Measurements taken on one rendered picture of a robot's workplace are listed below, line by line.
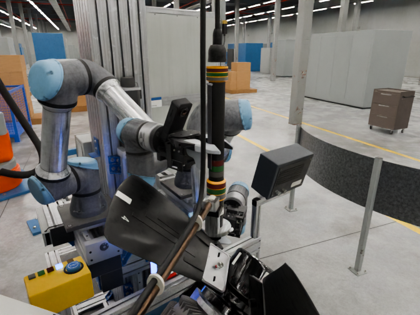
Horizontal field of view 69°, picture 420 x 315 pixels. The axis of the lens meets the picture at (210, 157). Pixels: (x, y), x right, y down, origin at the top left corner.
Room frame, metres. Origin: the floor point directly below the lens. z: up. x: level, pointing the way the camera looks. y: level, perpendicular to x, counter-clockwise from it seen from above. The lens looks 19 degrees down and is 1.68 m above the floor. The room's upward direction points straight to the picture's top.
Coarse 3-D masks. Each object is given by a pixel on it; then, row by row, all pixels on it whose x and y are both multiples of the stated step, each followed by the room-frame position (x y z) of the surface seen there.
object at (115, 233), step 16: (128, 192) 0.54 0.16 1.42; (144, 192) 0.58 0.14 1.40; (160, 192) 0.62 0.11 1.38; (112, 208) 0.48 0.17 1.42; (128, 208) 0.50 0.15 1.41; (144, 208) 0.53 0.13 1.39; (160, 208) 0.56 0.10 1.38; (176, 208) 0.59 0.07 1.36; (112, 224) 0.44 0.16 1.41; (144, 224) 0.49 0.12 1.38; (160, 224) 0.52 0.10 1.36; (176, 224) 0.54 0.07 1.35; (112, 240) 0.42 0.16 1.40; (128, 240) 0.44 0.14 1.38; (144, 240) 0.46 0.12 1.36; (160, 240) 0.49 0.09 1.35; (176, 240) 0.51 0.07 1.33; (192, 240) 0.54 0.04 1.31; (208, 240) 0.57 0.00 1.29; (144, 256) 0.44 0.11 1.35; (160, 256) 0.46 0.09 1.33; (192, 256) 0.51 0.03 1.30; (176, 272) 0.46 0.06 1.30; (192, 272) 0.48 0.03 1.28
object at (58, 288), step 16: (80, 256) 0.81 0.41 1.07; (64, 272) 0.73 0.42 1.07; (80, 272) 0.73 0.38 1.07; (32, 288) 0.67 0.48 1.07; (48, 288) 0.67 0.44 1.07; (64, 288) 0.69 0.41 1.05; (80, 288) 0.71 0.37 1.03; (32, 304) 0.64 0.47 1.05; (48, 304) 0.66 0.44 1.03; (64, 304) 0.68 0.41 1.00
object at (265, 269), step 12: (240, 264) 0.54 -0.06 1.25; (252, 264) 0.53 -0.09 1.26; (264, 264) 0.53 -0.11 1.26; (228, 276) 0.53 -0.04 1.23; (240, 276) 0.52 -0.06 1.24; (204, 288) 0.53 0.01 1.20; (228, 288) 0.52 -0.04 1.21; (240, 288) 0.50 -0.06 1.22; (216, 300) 0.49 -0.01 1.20; (228, 300) 0.50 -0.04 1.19; (240, 300) 0.50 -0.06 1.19; (228, 312) 0.47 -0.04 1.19; (240, 312) 0.49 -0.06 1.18
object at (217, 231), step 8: (208, 200) 0.58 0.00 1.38; (216, 200) 0.58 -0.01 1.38; (216, 208) 0.57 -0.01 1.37; (208, 216) 0.59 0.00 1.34; (216, 216) 0.57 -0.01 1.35; (208, 224) 0.59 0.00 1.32; (216, 224) 0.58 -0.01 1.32; (224, 224) 0.62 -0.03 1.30; (208, 232) 0.59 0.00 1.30; (216, 232) 0.58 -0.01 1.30; (224, 232) 0.59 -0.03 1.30
